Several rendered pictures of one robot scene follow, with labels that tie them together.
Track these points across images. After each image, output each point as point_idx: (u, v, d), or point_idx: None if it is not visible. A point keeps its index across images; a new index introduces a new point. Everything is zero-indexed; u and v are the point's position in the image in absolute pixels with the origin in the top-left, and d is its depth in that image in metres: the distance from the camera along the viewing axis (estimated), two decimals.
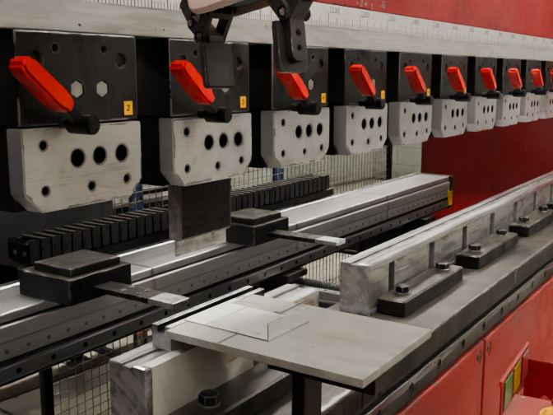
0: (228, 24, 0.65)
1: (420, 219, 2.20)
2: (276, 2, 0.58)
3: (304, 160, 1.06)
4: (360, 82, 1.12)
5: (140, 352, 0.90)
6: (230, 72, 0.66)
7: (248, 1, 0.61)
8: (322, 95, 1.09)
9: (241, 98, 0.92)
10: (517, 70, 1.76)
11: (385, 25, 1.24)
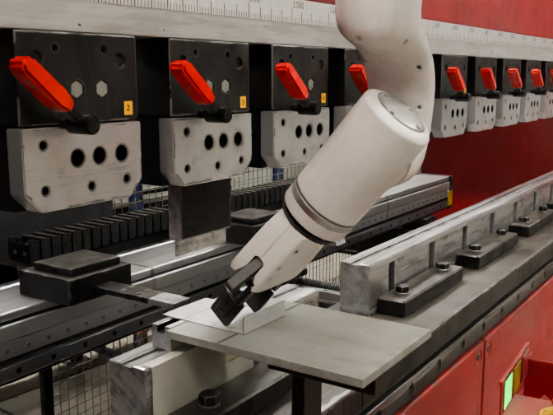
0: None
1: (420, 219, 2.20)
2: None
3: (304, 160, 1.06)
4: (360, 82, 1.12)
5: (140, 352, 0.90)
6: (257, 304, 0.94)
7: None
8: (322, 95, 1.09)
9: (241, 98, 0.92)
10: (517, 70, 1.76)
11: None
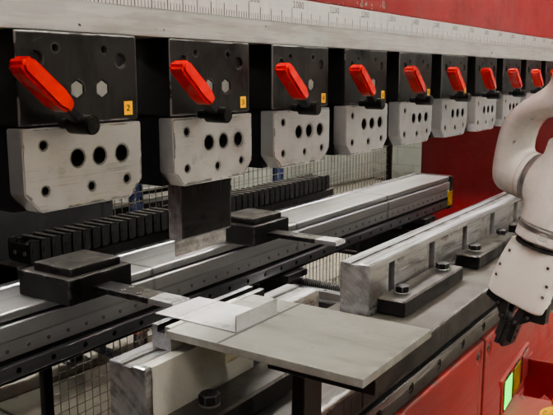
0: (517, 311, 1.16)
1: (420, 219, 2.20)
2: (510, 307, 1.19)
3: (304, 160, 1.06)
4: (360, 82, 1.12)
5: (140, 352, 0.90)
6: (502, 336, 1.18)
7: None
8: (322, 95, 1.09)
9: (241, 98, 0.92)
10: (517, 70, 1.76)
11: (385, 25, 1.24)
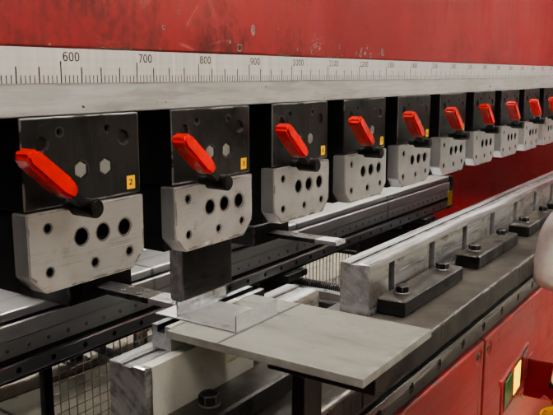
0: None
1: (420, 219, 2.20)
2: None
3: (304, 212, 1.07)
4: (360, 133, 1.13)
5: (140, 352, 0.90)
6: None
7: None
8: (322, 147, 1.10)
9: (242, 160, 0.94)
10: (515, 103, 1.77)
11: (384, 72, 1.26)
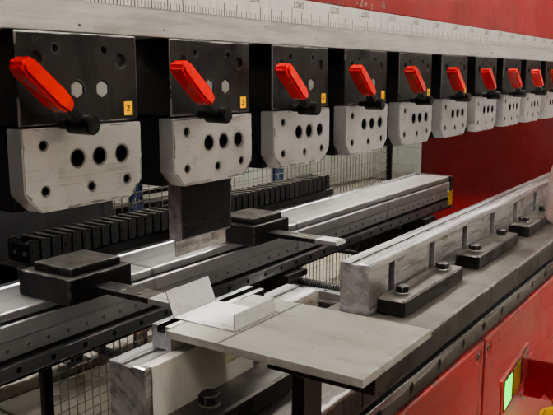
0: None
1: (420, 219, 2.20)
2: None
3: (304, 160, 1.06)
4: (360, 82, 1.12)
5: (140, 352, 0.90)
6: None
7: None
8: (322, 95, 1.09)
9: (241, 98, 0.92)
10: (517, 70, 1.76)
11: (385, 25, 1.24)
